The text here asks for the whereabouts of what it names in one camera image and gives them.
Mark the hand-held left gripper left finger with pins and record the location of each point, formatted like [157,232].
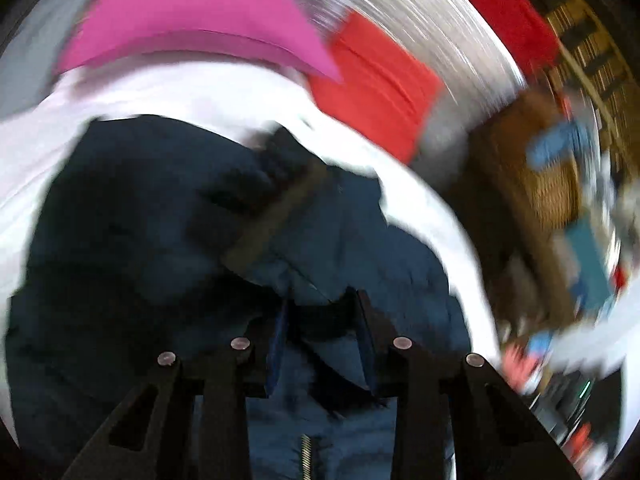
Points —
[278,350]

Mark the red cloth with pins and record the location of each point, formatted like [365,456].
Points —
[505,10]
[375,90]

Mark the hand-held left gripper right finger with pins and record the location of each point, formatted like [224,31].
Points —
[364,345]

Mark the pale pink blanket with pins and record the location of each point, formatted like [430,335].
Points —
[150,95]

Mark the wicker basket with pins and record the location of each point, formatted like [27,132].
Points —
[550,195]

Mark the silver foil sheet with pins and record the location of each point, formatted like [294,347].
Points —
[425,25]

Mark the grey cloth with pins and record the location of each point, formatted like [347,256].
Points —
[35,50]

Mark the pink cloth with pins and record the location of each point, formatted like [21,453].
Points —
[200,5]

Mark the blue cloth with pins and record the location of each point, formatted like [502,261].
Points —
[560,142]

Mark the navy padded jacket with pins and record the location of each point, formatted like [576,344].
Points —
[150,260]

